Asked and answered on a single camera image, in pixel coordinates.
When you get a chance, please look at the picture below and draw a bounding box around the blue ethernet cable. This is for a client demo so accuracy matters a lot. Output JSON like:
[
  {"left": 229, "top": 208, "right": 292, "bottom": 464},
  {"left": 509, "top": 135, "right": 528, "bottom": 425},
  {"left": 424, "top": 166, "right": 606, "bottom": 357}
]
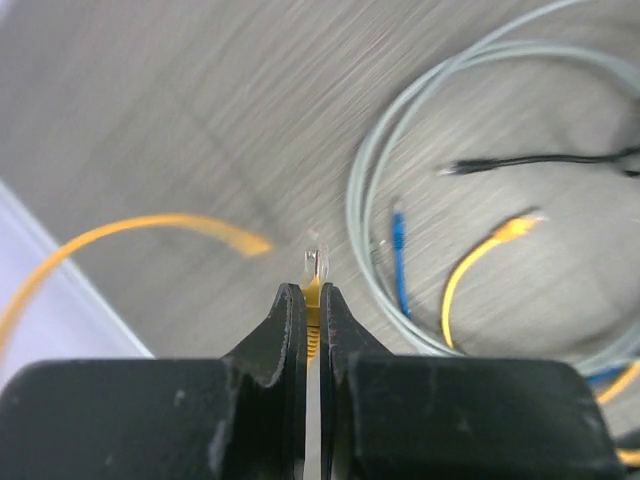
[{"left": 389, "top": 212, "right": 640, "bottom": 386}]

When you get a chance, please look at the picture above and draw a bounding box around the aluminium frame rail left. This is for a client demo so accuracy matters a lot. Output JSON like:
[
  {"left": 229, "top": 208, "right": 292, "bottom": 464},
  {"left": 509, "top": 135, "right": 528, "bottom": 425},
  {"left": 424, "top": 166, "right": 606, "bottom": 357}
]
[{"left": 1, "top": 185, "right": 153, "bottom": 368}]

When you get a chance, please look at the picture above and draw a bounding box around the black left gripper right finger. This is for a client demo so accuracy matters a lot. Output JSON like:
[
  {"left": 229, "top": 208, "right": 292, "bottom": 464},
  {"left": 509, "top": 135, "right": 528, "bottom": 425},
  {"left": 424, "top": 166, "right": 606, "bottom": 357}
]
[{"left": 319, "top": 285, "right": 625, "bottom": 479}]

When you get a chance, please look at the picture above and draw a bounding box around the black thin cable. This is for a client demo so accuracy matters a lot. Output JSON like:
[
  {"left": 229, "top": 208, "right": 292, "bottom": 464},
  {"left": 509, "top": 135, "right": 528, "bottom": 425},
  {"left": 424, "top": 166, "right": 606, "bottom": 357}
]
[{"left": 439, "top": 144, "right": 640, "bottom": 179}]

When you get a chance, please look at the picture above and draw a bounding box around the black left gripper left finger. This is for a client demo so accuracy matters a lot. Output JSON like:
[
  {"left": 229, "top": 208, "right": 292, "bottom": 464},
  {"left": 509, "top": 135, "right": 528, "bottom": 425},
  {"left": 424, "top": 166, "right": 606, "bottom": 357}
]
[{"left": 1, "top": 284, "right": 307, "bottom": 479}]

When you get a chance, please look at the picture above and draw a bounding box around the grey ethernet cable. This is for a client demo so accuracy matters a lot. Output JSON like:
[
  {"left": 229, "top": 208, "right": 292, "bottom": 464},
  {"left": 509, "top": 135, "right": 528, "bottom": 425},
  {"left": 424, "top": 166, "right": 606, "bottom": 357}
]
[{"left": 346, "top": 0, "right": 640, "bottom": 381}]

